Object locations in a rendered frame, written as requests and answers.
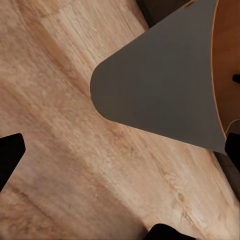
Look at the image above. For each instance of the trash can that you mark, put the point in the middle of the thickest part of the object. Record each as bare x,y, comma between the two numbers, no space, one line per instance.
176,79

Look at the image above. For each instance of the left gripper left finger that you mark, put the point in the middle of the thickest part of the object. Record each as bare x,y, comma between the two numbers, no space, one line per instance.
12,149

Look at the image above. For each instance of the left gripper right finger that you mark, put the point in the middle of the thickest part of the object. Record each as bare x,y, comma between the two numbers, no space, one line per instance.
232,148

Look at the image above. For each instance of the cabinet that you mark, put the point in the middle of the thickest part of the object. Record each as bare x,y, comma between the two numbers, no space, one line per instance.
156,10

